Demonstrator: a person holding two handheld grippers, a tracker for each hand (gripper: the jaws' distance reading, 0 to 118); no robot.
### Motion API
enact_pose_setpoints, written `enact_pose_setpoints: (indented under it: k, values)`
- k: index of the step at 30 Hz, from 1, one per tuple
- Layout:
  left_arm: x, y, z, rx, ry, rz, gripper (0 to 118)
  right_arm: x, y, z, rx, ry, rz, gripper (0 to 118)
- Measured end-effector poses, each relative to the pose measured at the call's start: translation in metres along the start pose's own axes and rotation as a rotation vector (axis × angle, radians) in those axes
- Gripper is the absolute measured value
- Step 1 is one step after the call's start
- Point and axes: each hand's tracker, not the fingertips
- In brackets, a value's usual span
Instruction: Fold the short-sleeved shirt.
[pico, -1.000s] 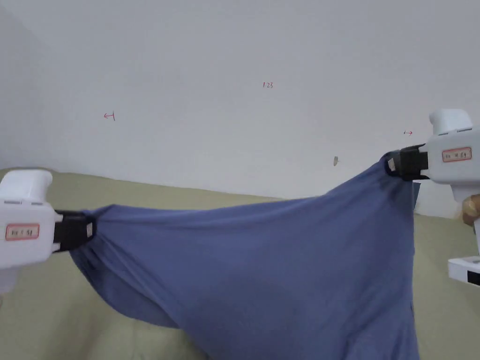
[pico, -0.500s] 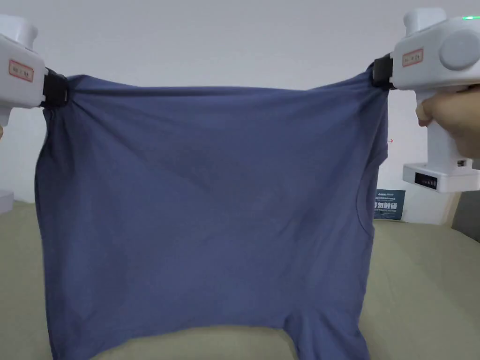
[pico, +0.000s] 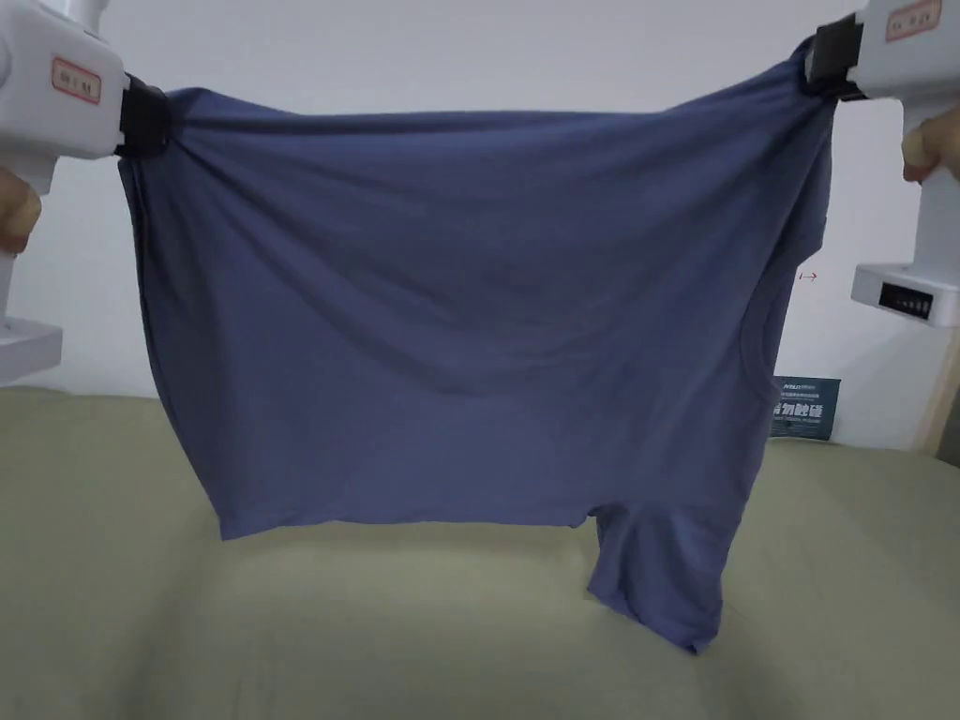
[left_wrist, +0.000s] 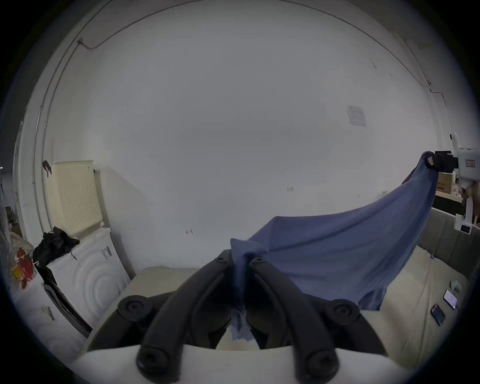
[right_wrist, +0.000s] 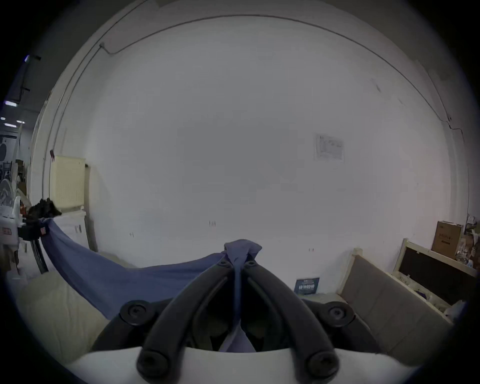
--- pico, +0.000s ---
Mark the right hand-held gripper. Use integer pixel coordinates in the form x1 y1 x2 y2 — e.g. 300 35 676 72
792 0 960 328

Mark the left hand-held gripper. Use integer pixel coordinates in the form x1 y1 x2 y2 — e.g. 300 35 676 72
0 0 184 388

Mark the dark blue shirt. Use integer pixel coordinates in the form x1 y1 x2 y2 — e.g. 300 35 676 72
117 36 838 658

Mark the person's right hand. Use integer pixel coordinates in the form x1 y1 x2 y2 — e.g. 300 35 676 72
903 104 960 185

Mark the person's left hand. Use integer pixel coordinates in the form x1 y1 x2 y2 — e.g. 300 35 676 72
0 166 44 258

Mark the dark printed sign card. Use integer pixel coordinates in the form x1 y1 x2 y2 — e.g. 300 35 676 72
771 374 844 445

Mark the bed with beige sheet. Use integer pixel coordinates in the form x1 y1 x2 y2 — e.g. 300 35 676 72
0 383 960 720

